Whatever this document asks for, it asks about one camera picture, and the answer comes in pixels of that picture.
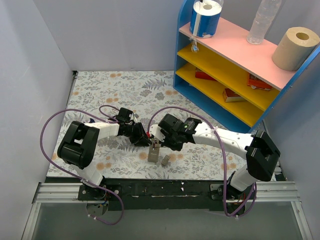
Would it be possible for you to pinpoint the beige remote control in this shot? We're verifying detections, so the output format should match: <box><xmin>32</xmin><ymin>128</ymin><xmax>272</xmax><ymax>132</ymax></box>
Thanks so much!
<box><xmin>147</xmin><ymin>142</ymin><xmax>160</xmax><ymax>163</ymax></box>

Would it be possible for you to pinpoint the beige battery cover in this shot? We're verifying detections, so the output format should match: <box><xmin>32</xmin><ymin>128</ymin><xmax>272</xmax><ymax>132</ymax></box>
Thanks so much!
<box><xmin>161</xmin><ymin>155</ymin><xmax>170</xmax><ymax>166</ymax></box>

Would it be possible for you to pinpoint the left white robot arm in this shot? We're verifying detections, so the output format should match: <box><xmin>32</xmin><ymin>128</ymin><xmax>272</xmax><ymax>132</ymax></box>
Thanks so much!
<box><xmin>57</xmin><ymin>107</ymin><xmax>152</xmax><ymax>200</ymax></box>

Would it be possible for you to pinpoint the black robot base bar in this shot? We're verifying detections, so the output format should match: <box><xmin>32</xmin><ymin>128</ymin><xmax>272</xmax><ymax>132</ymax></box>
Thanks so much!
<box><xmin>77</xmin><ymin>172</ymin><xmax>253</xmax><ymax>216</ymax></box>

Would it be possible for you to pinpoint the orange cylindrical tube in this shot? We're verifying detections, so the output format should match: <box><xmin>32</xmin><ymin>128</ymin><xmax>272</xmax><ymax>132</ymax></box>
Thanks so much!
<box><xmin>84</xmin><ymin>118</ymin><xmax>96</xmax><ymax>123</ymax></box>

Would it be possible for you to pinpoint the red box lower shelf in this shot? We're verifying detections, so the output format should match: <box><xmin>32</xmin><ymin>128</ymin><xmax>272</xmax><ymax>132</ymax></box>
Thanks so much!
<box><xmin>195</xmin><ymin>67</ymin><xmax>216</xmax><ymax>81</ymax></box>

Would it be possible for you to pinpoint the red white box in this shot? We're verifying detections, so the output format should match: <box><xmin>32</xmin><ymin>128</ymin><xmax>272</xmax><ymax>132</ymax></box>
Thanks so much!
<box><xmin>222</xmin><ymin>88</ymin><xmax>246</xmax><ymax>103</ymax></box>

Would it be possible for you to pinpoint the blue shelf unit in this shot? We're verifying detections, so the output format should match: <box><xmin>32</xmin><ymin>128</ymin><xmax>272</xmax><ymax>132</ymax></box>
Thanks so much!
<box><xmin>173</xmin><ymin>0</ymin><xmax>320</xmax><ymax>133</ymax></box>

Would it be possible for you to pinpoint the small plastic bag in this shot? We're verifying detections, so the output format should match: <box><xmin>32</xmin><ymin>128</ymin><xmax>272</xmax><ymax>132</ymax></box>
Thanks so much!
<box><xmin>189</xmin><ymin>35</ymin><xmax>199</xmax><ymax>53</ymax></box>

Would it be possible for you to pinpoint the orange snack box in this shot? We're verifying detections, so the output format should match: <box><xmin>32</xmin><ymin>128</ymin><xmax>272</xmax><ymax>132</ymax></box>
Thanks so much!
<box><xmin>247</xmin><ymin>73</ymin><xmax>273</xmax><ymax>91</ymax></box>

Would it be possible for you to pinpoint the blue wrapped toilet roll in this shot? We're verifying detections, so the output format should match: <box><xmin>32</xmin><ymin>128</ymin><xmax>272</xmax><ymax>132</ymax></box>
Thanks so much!
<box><xmin>189</xmin><ymin>0</ymin><xmax>224</xmax><ymax>38</ymax></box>

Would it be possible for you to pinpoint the brown paper roll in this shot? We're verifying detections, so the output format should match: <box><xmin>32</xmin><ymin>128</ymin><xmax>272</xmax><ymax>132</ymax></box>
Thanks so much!
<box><xmin>271</xmin><ymin>27</ymin><xmax>320</xmax><ymax>72</ymax></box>

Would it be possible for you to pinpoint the clear plastic water bottle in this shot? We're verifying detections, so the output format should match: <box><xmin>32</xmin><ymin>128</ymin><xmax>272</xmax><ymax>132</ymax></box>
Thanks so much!
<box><xmin>246</xmin><ymin>0</ymin><xmax>282</xmax><ymax>45</ymax></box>

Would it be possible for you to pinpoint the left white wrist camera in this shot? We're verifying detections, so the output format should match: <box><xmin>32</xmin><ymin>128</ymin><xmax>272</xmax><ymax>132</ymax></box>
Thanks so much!
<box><xmin>130</xmin><ymin>112</ymin><xmax>139</xmax><ymax>123</ymax></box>

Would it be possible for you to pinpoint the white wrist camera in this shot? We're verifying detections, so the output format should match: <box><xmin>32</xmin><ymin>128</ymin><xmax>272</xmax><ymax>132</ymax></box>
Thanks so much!
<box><xmin>130</xmin><ymin>112</ymin><xmax>139</xmax><ymax>123</ymax></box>
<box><xmin>148</xmin><ymin>124</ymin><xmax>166</xmax><ymax>143</ymax></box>

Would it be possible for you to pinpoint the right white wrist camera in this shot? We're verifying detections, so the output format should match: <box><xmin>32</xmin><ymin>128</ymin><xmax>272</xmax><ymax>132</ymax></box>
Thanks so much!
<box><xmin>148</xmin><ymin>124</ymin><xmax>166</xmax><ymax>143</ymax></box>

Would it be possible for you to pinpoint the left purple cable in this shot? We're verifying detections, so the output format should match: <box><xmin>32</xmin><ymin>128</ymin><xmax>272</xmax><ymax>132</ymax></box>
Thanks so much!
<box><xmin>39</xmin><ymin>104</ymin><xmax>125</xmax><ymax>225</ymax></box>

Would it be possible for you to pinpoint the purple cable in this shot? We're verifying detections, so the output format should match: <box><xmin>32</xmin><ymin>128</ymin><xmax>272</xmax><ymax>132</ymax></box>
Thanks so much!
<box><xmin>149</xmin><ymin>106</ymin><xmax>258</xmax><ymax>218</ymax></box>
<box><xmin>39</xmin><ymin>104</ymin><xmax>125</xmax><ymax>225</ymax></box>

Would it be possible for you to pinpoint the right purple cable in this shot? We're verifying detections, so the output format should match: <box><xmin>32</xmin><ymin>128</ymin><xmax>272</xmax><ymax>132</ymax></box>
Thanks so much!
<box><xmin>149</xmin><ymin>106</ymin><xmax>258</xmax><ymax>218</ymax></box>

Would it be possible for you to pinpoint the aluminium frame rail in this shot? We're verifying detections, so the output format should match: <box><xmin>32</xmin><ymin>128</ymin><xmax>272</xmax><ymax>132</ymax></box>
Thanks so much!
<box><xmin>22</xmin><ymin>179</ymin><xmax>313</xmax><ymax>240</ymax></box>

